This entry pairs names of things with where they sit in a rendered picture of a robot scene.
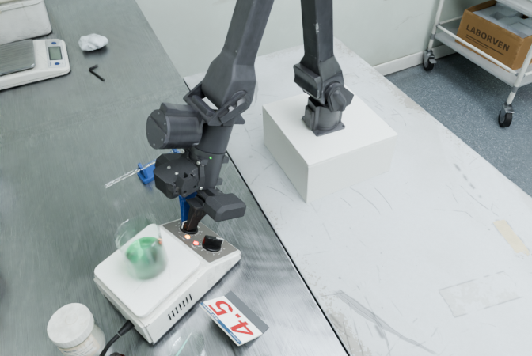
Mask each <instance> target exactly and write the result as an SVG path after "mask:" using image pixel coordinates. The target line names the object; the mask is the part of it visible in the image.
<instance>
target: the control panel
mask: <svg viewBox="0 0 532 356"><path fill-rule="evenodd" d="M162 226H163V227H164V228H166V229H167V230H168V231H170V232H171V234H173V235H174V236H175V237H177V238H178V239H179V240H181V241H182V242H183V243H185V244H186V245H187V246H189V247H190V249H192V250H193V251H194V252H196V253H197V254H198V255H199V256H201V257H202V258H203V259H205V260H206V261H207V262H208V263H211V262H213V261H215V260H217V259H220V258H222V257H223V256H227V255H229V254H230V253H232V252H236V251H237V249H236V248H235V247H234V246H232V245H231V244H229V243H228V242H227V241H225V240H224V241H223V243H222V246H221V249H220V251H218V252H209V251H208V250H206V249H204V248H203V245H202V243H203V239H204V236H205V235H208V236H213V237H220V236H219V235H218V234H216V233H215V232H213V231H212V230H210V229H209V228H207V227H206V226H205V225H204V224H203V223H201V222H199V224H198V226H197V227H198V233H196V234H187V233H184V232H182V231H181V229H180V226H181V219H180V220H177V221H174V222H170V223H167V224H164V225H162ZM186 235H189V236H190V238H186V237H185V236H186ZM195 241H196V242H198V244H193V243H194V242H195Z"/></svg>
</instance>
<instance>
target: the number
mask: <svg viewBox="0 0 532 356"><path fill-rule="evenodd" d="M204 304H205V305H206V306H207V307H208V308H209V309H210V310H211V311H212V312H213V313H214V314H215V315H216V316H217V317H218V318H219V319H220V320H221V321H222V322H223V323H224V324H225V325H226V326H227V327H228V328H229V329H230V330H231V331H232V332H233V333H234V334H235V335H236V336H237V337H238V338H239V339H240V340H241V341H244V340H246V339H248V338H250V337H253V336H255V335H257V334H259V332H258V331H257V330H256V329H255V328H254V327H252V326H251V325H250V324H249V323H248V322H247V321H246V320H245V319H244V318H243V317H242V316H241V315H240V314H239V313H238V312H237V311H236V310H235V309H234V308H233V307H232V306H231V305H230V304H229V303H228V302H227V301H226V300H225V299H224V298H223V297H222V298H219V299H216V300H213V301H209V302H206V303H204Z"/></svg>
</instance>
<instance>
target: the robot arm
mask: <svg viewBox="0 0 532 356"><path fill-rule="evenodd" d="M274 1H275V0H237V1H236V4H235V7H234V12H233V15H232V18H231V21H230V26H229V29H228V32H227V35H226V40H225V43H224V46H223V48H222V51H221V53H220V54H219V55H218V56H217V57H216V58H215V59H214V60H213V61H212V62H211V64H210V66H209V67H208V69H207V72H206V74H205V77H204V79H203V80H202V81H201V82H200V83H199V84H197V85H196V86H195V87H194V88H193V89H192V90H191V91H189V92H188V93H187V94H186V95H185V96H184V97H183V100H184V101H185V102H186V103H187V104H172V103H168V102H162V103H161V106H160V108H159V109H155V110H153V111H152V112H151V114H150V116H148V118H147V121H146V137H147V140H148V142H149V144H150V146H151V147H152V148H154V149H156V150H162V149H183V150H182V151H181V153H162V154H161V155H160V156H159V157H158V158H156V161H155V165H154V166H155V169H154V170H153V173H154V182H155V187H156V188H157V189H158V190H160V191H161V192H162V193H163V194H165V196H166V197H167V198H169V199H175V198H176V197H178V196H179V201H180V215H181V224H183V221H186V220H187V225H186V230H187V231H189V230H192V229H193V228H194V227H195V226H196V225H197V224H198V223H199V222H200V221H201V220H202V219H203V217H204V216H205V215H206V214H208V215H209V216H210V217H211V218H212V219H213V220H214V221H216V222H221V221H225V220H229V219H233V218H240V217H243V216H244V215H245V210H246V205H245V203H244V202H243V201H242V200H241V199H239V198H238V197H237V196H236V195H235V194H234V193H229V194H224V193H223V192H222V191H220V190H219V189H218V188H216V187H215V186H219V185H222V182H223V179H222V178H220V177H219V173H220V171H221V167H222V164H225V163H228V162H229V159H230V158H229V157H228V156H226V149H227V146H228V143H229V140H230V135H231V132H232V130H233V126H234V124H239V125H240V124H242V125H243V124H245V120H244V119H243V117H242V116H241V113H243V112H245V111H246V110H248V109H249V107H250V105H251V103H252V102H253V97H254V92H255V88H256V83H257V78H256V72H255V60H256V56H257V52H258V49H259V46H260V42H261V40H262V37H263V35H264V30H265V28H266V25H267V23H268V18H269V16H270V13H271V11H272V6H273V3H274ZM300 1H301V11H302V33H303V43H304V56H303V57H302V59H301V60H300V62H299V63H297V64H294V65H293V69H294V82H295V83H296V84H297V85H298V87H300V88H301V89H302V91H303V92H304V93H306V94H308V95H309V97H308V102H307V105H306V106H305V115H304V116H303V117H302V119H303V121H304V123H305V124H306V125H307V126H308V128H309V129H311V131H312V132H313V133H314V134H315V135H316V136H317V137H319V136H322V135H325V134H330V133H333V132H335V131H340V130H343V129H345V125H344V124H343V123H342V122H341V119H342V114H343V111H345V108H346V107H347V106H348V105H350V104H351V102H352V99H353V97H354V94H353V93H352V92H350V91H349V90H348V89H346V88H345V87H344V76H343V71H342V69H341V67H340V64H339V63H338V61H337V60H336V57H335V55H334V52H333V0H300ZM205 97H206V98H207V99H208V100H209V101H210V102H211V103H212V104H213V105H214V106H215V107H216V108H218V109H212V108H211V107H210V106H209V105H208V104H207V103H206V102H205V101H204V100H202V99H203V98H205Z"/></svg>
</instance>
